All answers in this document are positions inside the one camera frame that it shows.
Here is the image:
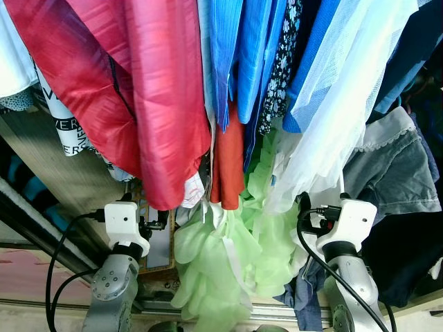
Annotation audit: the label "red shiny jacket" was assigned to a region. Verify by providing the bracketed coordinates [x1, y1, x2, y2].
[3, 0, 212, 211]

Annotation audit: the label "dark navy garment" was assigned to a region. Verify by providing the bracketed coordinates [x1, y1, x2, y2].
[360, 207, 443, 308]

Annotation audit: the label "blue mesh garment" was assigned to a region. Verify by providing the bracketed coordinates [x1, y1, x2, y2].
[282, 0, 347, 133]

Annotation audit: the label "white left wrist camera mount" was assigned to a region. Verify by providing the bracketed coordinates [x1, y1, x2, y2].
[104, 201, 151, 258]

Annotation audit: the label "dark blue hanging garment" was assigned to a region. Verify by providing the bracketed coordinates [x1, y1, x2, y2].
[374, 0, 443, 115]

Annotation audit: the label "plain white garment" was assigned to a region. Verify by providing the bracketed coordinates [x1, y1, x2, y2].
[0, 7, 39, 98]

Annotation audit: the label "white shirt with black print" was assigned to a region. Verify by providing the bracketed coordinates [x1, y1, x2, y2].
[35, 69, 136, 182]

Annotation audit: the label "white mesh garment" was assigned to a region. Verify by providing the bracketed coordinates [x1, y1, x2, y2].
[266, 0, 419, 214]

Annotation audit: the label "dark floral garment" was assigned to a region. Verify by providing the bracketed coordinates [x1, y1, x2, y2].
[260, 0, 303, 136]

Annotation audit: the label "blue denim garment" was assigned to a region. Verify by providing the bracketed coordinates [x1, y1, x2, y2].
[273, 259, 326, 331]

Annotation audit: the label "light green tulle dress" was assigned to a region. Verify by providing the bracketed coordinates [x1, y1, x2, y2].
[170, 118, 312, 332]

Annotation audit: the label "grey shorts with lace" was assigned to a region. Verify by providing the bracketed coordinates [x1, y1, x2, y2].
[343, 107, 442, 215]

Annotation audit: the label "blue shiny garment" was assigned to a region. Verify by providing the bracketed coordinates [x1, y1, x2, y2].
[208, 0, 288, 132]

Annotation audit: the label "wooden wardrobe panel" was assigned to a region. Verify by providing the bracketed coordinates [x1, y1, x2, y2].
[0, 111, 139, 229]

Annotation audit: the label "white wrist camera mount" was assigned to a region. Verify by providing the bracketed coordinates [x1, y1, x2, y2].
[104, 201, 151, 258]
[316, 199, 378, 257]

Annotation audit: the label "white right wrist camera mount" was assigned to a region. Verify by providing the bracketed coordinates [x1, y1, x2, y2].
[316, 199, 378, 257]

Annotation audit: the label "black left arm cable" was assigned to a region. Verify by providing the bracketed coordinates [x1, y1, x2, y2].
[45, 211, 106, 332]

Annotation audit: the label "pink foam mat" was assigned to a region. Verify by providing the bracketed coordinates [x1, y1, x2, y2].
[0, 249, 105, 305]

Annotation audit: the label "orange-red garment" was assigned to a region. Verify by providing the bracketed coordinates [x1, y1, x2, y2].
[210, 104, 246, 210]

